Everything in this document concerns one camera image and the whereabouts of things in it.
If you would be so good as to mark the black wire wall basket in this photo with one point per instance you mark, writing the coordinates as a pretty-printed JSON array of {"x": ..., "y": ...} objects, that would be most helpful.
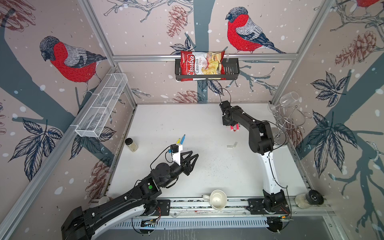
[{"x": 228, "y": 69}]

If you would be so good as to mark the clear wine glass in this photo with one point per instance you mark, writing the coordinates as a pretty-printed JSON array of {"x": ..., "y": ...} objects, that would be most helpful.
[{"x": 286, "y": 100}]

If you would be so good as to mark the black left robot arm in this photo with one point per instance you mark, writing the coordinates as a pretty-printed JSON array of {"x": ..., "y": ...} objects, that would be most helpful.
[{"x": 141, "y": 200}]

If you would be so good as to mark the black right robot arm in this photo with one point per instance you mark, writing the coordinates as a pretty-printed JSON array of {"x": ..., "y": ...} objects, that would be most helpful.
[{"x": 261, "y": 142}]

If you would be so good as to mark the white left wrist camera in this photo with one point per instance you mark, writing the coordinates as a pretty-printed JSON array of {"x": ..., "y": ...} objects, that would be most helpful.
[{"x": 176, "y": 153}]

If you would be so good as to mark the small glass spice jar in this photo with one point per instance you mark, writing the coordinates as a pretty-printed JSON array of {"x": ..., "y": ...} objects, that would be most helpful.
[{"x": 129, "y": 142}]

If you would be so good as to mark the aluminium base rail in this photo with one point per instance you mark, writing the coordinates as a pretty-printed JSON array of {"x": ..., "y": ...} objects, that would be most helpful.
[{"x": 178, "y": 214}]

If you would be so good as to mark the white mesh wall shelf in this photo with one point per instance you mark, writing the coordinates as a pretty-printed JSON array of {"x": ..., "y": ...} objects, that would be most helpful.
[{"x": 99, "y": 112}]

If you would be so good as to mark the red cassava chips bag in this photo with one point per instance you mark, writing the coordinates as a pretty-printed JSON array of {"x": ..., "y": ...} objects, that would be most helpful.
[{"x": 202, "y": 63}]

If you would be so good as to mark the white ceramic cup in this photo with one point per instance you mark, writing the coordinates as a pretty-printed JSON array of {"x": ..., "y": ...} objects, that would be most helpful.
[{"x": 217, "y": 199}]

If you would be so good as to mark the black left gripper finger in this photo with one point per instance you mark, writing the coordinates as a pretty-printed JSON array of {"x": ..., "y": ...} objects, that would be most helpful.
[
  {"x": 193, "y": 160},
  {"x": 187, "y": 157}
]

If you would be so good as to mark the chrome glass holder stand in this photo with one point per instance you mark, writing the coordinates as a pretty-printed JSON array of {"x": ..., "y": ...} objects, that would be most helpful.
[{"x": 289, "y": 125}]

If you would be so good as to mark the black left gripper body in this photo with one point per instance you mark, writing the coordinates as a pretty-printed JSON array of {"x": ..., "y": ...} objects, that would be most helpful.
[{"x": 185, "y": 168}]

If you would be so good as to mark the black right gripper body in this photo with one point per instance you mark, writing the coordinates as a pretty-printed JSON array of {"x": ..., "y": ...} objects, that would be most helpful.
[{"x": 226, "y": 122}]

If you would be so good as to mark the glass jar near rail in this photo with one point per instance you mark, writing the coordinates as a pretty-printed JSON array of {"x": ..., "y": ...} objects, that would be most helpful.
[{"x": 98, "y": 202}]

